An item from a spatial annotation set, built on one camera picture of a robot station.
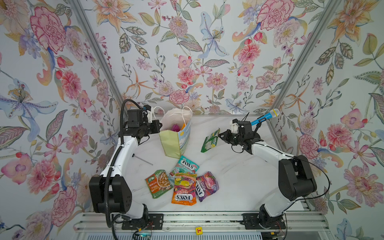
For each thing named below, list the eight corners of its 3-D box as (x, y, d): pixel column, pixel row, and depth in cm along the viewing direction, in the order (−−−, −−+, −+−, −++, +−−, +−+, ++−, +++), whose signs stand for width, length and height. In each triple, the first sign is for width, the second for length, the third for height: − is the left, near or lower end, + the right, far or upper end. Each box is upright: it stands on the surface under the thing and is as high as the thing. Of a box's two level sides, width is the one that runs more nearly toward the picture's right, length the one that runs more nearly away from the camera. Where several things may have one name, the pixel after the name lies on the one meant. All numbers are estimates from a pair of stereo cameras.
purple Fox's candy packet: (200, 201, 81) (201, 199, 78) (190, 184, 87) (190, 181, 84) (220, 189, 86) (221, 187, 83) (209, 173, 92) (210, 170, 89)
